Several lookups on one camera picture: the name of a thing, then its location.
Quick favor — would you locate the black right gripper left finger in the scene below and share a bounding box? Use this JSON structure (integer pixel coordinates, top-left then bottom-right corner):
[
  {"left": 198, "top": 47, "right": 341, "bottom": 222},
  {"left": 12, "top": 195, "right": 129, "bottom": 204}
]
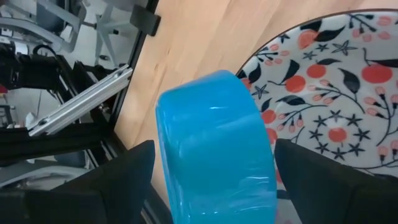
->
[{"left": 52, "top": 139, "right": 155, "bottom": 224}]

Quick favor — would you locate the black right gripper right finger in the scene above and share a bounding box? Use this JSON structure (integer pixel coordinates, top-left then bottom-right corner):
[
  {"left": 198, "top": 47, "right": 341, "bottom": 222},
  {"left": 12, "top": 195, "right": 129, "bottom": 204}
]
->
[{"left": 275, "top": 138, "right": 398, "bottom": 224}]

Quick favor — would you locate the blue plastic bowl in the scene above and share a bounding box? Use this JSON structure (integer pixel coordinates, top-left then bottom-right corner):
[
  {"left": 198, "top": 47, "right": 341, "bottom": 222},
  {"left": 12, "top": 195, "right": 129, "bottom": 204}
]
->
[{"left": 155, "top": 70, "right": 277, "bottom": 224}]

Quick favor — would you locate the black bowl with floral inside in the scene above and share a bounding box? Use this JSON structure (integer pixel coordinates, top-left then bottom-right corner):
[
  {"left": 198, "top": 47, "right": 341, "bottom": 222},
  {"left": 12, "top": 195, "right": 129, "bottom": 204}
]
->
[{"left": 236, "top": 8, "right": 398, "bottom": 224}]

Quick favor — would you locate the silver aluminium extrusion bar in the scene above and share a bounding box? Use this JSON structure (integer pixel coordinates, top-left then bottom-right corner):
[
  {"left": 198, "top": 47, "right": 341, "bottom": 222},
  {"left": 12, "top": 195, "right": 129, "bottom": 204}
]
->
[{"left": 27, "top": 64, "right": 134, "bottom": 138}]

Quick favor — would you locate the white swivel chair base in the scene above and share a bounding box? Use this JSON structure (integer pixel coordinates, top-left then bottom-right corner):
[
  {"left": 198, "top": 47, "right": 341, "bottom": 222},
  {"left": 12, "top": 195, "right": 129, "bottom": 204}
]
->
[{"left": 93, "top": 0, "right": 139, "bottom": 68}]

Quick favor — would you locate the grey office chair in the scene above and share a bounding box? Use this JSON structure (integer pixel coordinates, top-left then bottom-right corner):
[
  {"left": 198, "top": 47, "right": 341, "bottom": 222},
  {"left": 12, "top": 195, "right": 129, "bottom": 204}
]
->
[{"left": 0, "top": 0, "right": 88, "bottom": 54}]

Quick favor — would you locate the black aluminium table frame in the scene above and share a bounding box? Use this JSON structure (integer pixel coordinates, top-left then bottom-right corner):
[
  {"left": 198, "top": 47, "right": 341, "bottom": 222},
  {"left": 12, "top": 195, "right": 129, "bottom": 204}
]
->
[{"left": 0, "top": 0, "right": 175, "bottom": 224}]

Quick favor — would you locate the black equipment with cable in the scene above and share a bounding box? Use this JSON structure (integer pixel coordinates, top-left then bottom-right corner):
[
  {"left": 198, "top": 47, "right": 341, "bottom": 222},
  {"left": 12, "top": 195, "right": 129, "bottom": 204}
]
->
[{"left": 0, "top": 43, "right": 68, "bottom": 94}]

